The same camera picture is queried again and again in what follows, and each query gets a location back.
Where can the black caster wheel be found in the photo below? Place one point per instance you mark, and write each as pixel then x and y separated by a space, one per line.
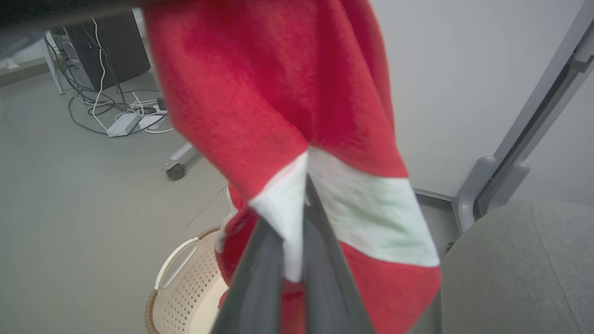
pixel 176 172

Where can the grey fabric sofa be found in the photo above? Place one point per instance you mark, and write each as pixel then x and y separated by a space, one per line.
pixel 515 273

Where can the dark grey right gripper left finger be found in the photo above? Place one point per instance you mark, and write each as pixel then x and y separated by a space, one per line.
pixel 255 287

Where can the red and white garment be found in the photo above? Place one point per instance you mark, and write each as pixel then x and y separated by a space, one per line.
pixel 260 93

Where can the grey desk leg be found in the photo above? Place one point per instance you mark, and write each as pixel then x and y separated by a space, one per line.
pixel 54 69

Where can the black computer tower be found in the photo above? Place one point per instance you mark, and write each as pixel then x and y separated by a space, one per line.
pixel 118 51

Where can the white partition panel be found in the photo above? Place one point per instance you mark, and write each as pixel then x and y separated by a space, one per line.
pixel 568 157
pixel 441 93

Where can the cream perforated laundry basket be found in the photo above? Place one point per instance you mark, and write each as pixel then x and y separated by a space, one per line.
pixel 185 297

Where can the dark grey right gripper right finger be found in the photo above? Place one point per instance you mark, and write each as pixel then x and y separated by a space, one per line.
pixel 329 287

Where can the grey partition foot with caster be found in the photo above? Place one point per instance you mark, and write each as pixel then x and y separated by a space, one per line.
pixel 182 153

